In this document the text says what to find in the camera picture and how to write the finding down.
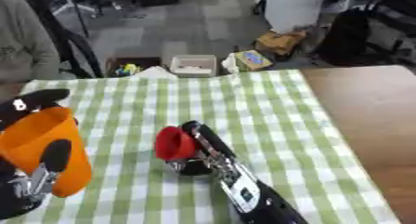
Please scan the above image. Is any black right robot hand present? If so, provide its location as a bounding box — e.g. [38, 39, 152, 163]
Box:
[163, 120, 240, 177]

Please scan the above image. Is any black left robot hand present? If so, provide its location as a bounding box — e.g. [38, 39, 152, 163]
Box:
[0, 88, 73, 220]

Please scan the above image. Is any orange plastic cup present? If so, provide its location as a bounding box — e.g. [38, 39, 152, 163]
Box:
[0, 105, 95, 199]

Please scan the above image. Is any red plastic cup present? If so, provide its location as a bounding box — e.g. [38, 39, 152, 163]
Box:
[152, 125, 199, 163]

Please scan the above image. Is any person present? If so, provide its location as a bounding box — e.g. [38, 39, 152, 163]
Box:
[0, 0, 62, 84]

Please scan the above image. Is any white plastic box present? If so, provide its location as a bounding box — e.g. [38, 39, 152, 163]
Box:
[169, 54, 220, 78]

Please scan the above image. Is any black office chair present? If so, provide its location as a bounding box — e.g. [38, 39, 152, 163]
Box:
[20, 0, 106, 79]

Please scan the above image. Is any white plastic bag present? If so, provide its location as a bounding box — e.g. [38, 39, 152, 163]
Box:
[219, 52, 241, 75]

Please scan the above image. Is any yellow box with blue print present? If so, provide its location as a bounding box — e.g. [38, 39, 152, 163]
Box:
[232, 49, 275, 72]

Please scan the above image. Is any brown cardboard box with toys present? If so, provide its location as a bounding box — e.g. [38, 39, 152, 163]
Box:
[104, 56, 163, 78]

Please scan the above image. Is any yellow bag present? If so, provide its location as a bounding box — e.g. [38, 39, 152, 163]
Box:
[253, 30, 309, 57]

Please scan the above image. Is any white cabinet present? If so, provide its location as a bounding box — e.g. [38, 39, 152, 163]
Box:
[263, 0, 329, 34]

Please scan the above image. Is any black backpack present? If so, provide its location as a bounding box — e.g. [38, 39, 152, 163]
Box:
[315, 7, 383, 66]

